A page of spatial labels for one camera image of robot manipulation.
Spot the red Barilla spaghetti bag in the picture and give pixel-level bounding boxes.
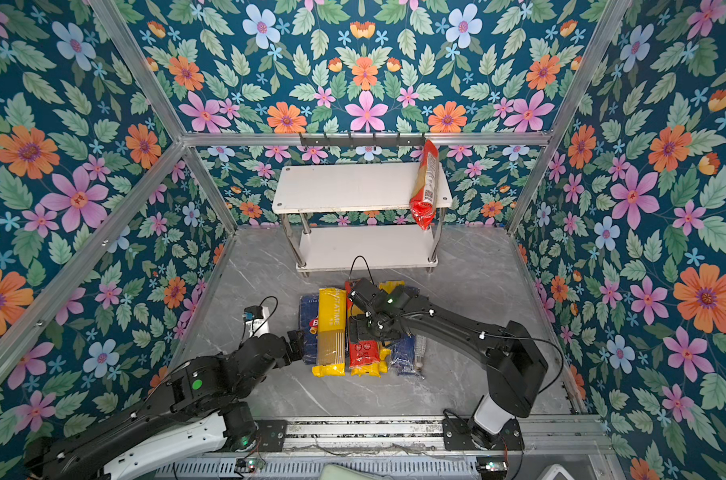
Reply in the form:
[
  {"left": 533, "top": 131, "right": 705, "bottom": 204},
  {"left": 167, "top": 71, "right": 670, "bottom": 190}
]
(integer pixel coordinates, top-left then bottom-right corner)
[{"left": 345, "top": 280, "right": 391, "bottom": 377}]

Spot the yellow Pastatime spaghetti bag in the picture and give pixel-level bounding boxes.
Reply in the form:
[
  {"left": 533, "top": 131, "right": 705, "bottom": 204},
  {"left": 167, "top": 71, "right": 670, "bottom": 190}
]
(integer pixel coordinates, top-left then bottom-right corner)
[{"left": 312, "top": 288, "right": 347, "bottom": 378}]

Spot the blue Barilla spaghetti bag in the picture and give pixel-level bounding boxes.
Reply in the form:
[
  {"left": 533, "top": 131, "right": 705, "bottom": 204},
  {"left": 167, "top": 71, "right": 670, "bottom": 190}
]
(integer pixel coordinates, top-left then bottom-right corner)
[{"left": 390, "top": 333, "right": 417, "bottom": 376}]

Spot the red-ended spaghetti bag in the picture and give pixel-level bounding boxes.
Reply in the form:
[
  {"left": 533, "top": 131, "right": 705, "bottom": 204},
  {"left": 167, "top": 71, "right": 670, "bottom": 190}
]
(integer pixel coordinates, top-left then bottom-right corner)
[{"left": 409, "top": 140, "right": 440, "bottom": 230}]

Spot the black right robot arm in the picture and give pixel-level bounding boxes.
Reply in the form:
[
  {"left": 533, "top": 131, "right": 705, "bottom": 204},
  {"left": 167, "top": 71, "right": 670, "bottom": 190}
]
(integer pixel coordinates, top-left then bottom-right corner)
[{"left": 348, "top": 279, "right": 549, "bottom": 418}]

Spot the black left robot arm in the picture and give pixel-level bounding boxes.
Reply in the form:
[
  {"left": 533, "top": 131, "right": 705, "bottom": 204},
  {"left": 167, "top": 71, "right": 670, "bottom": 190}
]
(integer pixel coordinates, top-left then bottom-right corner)
[{"left": 24, "top": 330, "right": 304, "bottom": 479}]

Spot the blue Barilla pasta bag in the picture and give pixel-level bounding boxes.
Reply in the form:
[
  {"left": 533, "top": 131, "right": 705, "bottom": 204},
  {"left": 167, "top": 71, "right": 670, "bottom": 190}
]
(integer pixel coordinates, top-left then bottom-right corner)
[{"left": 299, "top": 294, "right": 319, "bottom": 366}]

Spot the white two-tier shelf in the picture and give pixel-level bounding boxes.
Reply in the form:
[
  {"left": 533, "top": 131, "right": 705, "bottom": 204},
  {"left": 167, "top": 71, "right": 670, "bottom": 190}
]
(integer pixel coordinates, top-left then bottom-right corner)
[{"left": 273, "top": 162, "right": 453, "bottom": 275}]

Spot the clear spaghetti bag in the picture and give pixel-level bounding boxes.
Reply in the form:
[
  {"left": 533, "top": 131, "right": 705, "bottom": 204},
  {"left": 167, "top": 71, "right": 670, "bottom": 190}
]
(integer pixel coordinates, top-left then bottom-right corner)
[{"left": 413, "top": 335, "right": 427, "bottom": 377}]

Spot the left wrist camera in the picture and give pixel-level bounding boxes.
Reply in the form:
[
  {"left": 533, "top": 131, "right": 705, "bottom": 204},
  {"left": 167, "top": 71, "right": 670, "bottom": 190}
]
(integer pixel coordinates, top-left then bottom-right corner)
[{"left": 243, "top": 305, "right": 271, "bottom": 339}]

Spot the metal hook rail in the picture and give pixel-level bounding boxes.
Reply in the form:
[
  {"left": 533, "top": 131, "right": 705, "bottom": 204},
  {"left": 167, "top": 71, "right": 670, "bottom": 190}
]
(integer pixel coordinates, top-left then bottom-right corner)
[{"left": 299, "top": 133, "right": 427, "bottom": 148}]

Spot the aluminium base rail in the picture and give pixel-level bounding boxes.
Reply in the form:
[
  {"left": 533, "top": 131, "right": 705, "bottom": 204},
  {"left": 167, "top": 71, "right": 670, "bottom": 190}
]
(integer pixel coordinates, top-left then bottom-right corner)
[{"left": 155, "top": 415, "right": 627, "bottom": 479}]

